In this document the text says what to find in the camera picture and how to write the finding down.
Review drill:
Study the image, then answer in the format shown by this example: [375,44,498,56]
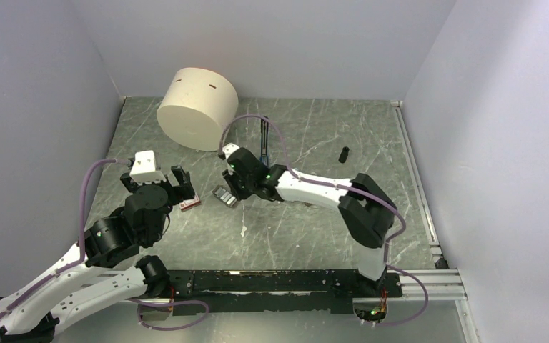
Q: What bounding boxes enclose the staple box tray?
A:
[212,185,238,208]

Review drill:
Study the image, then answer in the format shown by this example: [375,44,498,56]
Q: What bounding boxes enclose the red white staple box sleeve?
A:
[179,194,202,212]

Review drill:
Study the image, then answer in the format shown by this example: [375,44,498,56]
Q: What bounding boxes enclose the blue stapler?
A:
[259,119,269,167]

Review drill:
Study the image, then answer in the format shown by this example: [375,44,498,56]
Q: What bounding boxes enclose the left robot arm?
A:
[0,162,195,342]

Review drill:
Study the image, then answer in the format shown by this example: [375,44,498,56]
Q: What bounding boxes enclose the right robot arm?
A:
[219,144,398,296]

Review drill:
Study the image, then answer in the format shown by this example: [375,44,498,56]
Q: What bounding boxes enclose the cream cylindrical container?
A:
[157,67,239,151]

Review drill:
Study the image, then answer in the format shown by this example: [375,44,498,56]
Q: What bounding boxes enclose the small black cylinder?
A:
[338,146,350,164]

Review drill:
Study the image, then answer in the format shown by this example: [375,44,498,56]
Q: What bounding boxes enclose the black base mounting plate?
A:
[162,269,403,314]

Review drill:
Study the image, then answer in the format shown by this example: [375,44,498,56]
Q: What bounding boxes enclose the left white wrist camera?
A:
[129,150,166,184]

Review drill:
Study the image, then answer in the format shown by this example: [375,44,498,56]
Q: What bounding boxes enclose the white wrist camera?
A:
[129,150,166,184]
[219,143,239,160]

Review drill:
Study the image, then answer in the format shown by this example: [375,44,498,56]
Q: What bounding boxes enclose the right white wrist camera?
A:
[219,143,239,160]

